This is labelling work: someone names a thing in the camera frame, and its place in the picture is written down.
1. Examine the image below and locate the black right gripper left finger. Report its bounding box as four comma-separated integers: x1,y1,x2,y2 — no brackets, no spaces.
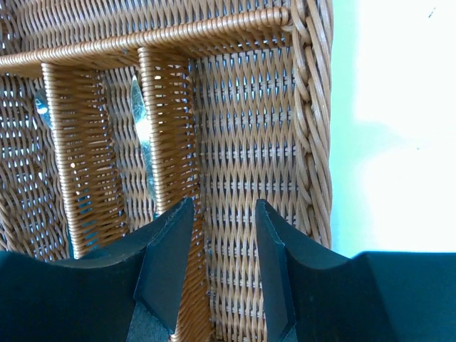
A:
1,198,194,341

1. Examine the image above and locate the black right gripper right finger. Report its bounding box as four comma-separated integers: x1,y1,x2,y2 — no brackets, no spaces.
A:
255,199,455,341

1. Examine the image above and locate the gold spoon green handle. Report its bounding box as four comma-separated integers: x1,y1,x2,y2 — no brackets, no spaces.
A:
34,88,53,129

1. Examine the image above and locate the gold knife green handle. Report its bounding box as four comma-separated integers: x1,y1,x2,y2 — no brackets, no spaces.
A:
130,76,159,219

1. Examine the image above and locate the brown wicker cutlery tray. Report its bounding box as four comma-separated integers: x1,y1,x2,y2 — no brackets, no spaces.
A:
1,1,334,341

